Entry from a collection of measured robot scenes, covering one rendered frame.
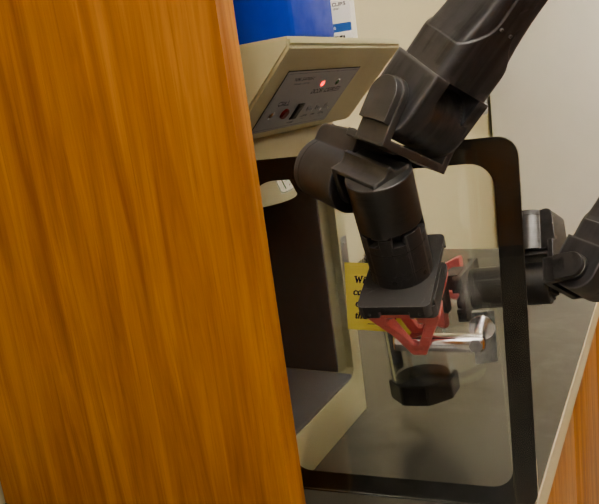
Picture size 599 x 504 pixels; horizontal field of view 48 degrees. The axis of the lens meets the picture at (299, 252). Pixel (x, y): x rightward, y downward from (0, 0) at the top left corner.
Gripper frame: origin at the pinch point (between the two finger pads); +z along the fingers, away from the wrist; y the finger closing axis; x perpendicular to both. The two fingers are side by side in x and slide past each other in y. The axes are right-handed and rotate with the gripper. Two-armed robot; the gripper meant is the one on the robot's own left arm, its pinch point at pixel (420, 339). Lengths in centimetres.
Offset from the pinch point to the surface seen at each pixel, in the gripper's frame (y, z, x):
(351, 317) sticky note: -4.1, 0.8, -8.4
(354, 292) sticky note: -5.3, -1.8, -7.7
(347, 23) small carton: -35.8, -20.4, -11.3
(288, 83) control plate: -17.5, -21.2, -13.3
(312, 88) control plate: -23.7, -17.6, -13.3
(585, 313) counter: -64, 57, 14
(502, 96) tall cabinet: -294, 117, -23
